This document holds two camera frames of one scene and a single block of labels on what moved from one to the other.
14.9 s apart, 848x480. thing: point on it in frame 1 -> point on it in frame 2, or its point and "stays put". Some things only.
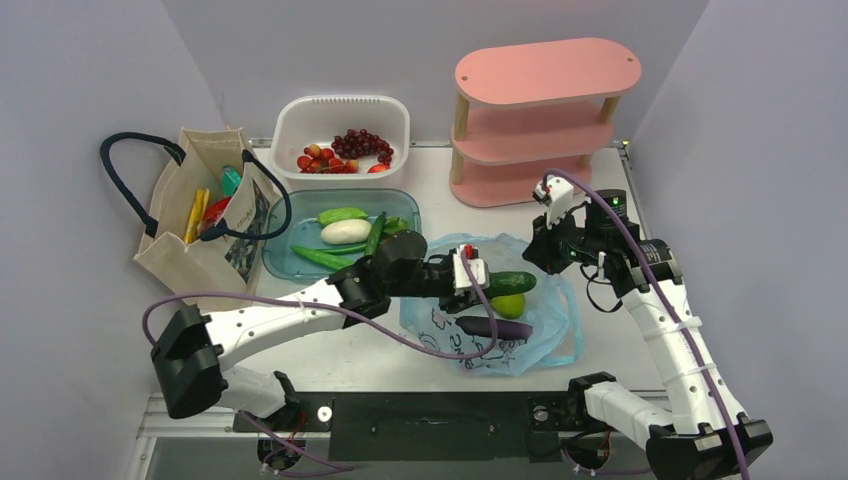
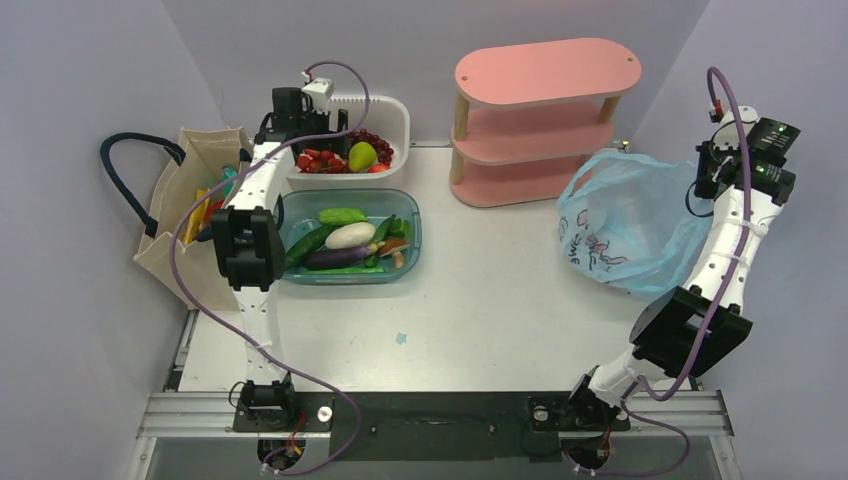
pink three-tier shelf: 527,109 stays put
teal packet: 230,180 stays put
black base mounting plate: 438,427 stays put
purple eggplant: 481,327 -> 329,258
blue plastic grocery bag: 547,332 -> 633,224
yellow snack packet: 198,211 stays put
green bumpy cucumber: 343,213 stays put
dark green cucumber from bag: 503,283 -> 312,242
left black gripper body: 430,282 -> 316,123
